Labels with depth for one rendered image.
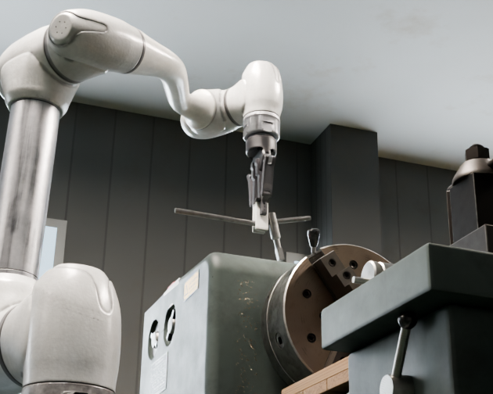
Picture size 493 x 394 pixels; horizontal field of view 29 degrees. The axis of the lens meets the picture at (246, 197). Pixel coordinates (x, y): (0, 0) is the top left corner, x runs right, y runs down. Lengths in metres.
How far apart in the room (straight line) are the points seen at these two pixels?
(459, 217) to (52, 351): 0.68
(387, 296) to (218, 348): 0.85
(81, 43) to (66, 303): 0.54
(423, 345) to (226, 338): 0.87
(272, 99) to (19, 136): 0.67
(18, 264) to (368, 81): 3.48
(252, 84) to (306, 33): 2.36
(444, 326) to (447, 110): 4.29
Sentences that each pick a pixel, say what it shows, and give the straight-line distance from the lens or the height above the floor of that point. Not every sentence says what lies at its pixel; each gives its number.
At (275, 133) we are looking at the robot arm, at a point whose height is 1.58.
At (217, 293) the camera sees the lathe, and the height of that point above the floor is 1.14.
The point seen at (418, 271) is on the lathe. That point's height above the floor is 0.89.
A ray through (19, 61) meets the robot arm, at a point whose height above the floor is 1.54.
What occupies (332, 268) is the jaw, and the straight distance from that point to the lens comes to 1.91.
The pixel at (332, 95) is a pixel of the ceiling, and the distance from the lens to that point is 5.17.
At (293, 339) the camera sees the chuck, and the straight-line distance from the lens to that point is 1.87.
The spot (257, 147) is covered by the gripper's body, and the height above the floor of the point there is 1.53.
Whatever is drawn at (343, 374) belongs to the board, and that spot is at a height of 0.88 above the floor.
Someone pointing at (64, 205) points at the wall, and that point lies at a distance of 5.08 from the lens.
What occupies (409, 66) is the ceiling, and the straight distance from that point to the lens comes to 4.94.
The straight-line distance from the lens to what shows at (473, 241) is 1.35.
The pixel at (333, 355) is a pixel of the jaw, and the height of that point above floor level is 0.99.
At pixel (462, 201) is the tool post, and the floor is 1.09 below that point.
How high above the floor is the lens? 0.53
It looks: 24 degrees up
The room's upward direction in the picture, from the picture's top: 1 degrees clockwise
